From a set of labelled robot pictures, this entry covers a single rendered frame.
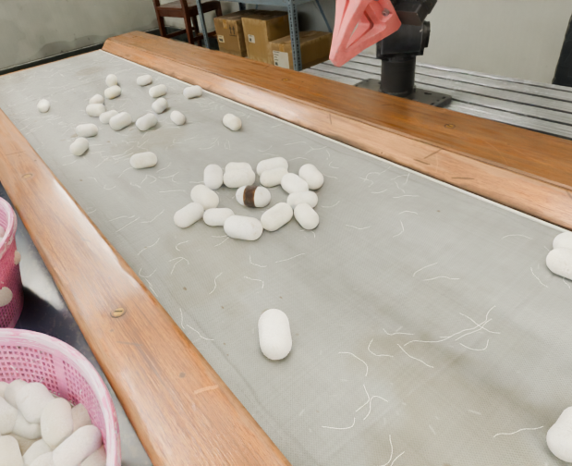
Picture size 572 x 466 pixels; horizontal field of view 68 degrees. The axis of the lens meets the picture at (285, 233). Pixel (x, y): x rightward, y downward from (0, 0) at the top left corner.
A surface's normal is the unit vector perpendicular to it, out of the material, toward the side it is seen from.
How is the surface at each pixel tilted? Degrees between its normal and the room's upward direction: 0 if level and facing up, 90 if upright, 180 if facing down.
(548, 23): 90
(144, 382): 0
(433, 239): 0
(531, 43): 90
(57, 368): 72
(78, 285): 0
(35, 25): 90
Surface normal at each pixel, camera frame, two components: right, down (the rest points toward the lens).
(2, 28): 0.64, 0.40
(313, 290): -0.11, -0.79
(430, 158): -0.62, -0.24
